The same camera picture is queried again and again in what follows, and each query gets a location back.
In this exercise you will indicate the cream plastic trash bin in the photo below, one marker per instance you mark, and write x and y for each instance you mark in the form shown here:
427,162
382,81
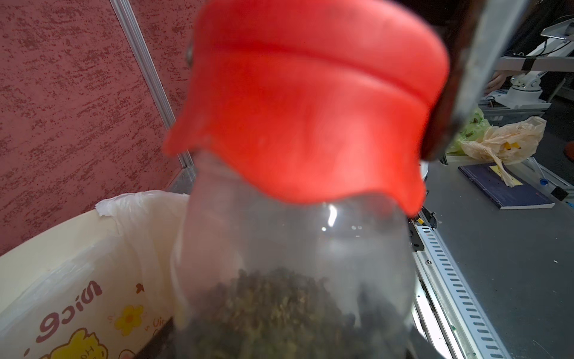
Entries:
149,221

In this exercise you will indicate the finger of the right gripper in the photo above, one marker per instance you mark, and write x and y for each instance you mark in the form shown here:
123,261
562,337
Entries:
475,43

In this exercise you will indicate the white printed bin liner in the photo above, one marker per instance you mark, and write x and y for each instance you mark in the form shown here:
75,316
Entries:
92,306

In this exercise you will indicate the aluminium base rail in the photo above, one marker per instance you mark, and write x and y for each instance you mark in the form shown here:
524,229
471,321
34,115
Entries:
446,312

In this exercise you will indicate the beige plastic bag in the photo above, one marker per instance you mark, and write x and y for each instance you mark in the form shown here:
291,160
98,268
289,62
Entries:
507,145

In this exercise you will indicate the dark blue notebook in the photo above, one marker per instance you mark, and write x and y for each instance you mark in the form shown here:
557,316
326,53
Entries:
488,178

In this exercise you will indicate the green plastic bag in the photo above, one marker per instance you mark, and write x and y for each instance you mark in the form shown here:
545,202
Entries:
474,130

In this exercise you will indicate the red lid jar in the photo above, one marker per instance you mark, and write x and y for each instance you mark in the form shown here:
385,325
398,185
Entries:
306,120

